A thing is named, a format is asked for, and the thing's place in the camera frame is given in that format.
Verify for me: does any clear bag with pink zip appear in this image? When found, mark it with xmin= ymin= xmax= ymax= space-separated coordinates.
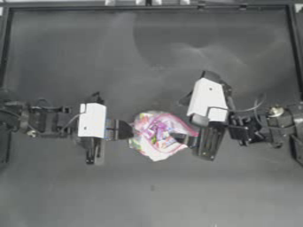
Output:
xmin=128 ymin=110 xmax=201 ymax=162

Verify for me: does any purple candy packet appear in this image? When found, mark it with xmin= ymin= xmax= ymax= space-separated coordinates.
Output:
xmin=141 ymin=119 xmax=172 ymax=140

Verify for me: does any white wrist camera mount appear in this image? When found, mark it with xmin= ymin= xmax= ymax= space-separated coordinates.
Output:
xmin=77 ymin=102 xmax=108 ymax=139
xmin=185 ymin=77 xmax=229 ymax=122

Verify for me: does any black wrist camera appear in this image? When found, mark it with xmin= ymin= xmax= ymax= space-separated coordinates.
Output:
xmin=188 ymin=113 xmax=210 ymax=129

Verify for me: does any thin black camera cable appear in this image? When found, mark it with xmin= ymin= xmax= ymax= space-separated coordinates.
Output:
xmin=204 ymin=92 xmax=268 ymax=118

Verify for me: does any black table frame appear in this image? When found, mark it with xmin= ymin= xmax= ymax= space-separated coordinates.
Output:
xmin=0 ymin=0 xmax=303 ymax=101

